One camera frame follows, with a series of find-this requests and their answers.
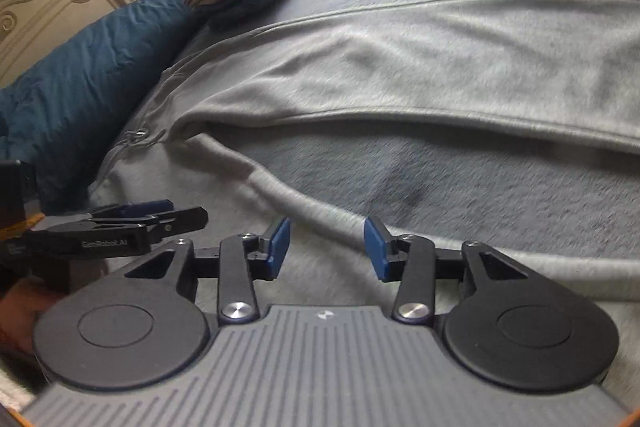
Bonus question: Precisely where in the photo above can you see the grey sweatpants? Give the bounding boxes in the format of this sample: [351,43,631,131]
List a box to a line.
[90,0,639,405]

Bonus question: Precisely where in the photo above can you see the operator left hand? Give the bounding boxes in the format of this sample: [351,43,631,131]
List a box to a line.
[0,279,65,355]

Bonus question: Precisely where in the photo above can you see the blue pillow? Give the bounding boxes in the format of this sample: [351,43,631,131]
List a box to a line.
[1,0,204,213]

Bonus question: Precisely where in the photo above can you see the cream headboard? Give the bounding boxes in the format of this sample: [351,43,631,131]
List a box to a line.
[0,0,137,88]

